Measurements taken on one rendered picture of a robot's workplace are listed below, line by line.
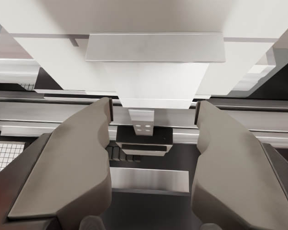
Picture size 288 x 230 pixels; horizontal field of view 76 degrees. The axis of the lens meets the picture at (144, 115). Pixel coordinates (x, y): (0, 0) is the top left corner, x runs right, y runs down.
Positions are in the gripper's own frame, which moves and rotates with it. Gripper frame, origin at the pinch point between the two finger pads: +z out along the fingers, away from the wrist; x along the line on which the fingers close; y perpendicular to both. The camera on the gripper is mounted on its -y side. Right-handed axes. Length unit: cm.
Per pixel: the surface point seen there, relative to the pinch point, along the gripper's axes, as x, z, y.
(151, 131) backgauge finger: -0.2, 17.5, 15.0
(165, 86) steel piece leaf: 1.1, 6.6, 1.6
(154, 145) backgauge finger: 0.6, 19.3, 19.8
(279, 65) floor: 120, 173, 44
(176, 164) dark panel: 9, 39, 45
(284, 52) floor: 111, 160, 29
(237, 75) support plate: 7.2, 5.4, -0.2
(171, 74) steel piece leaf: 1.4, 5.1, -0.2
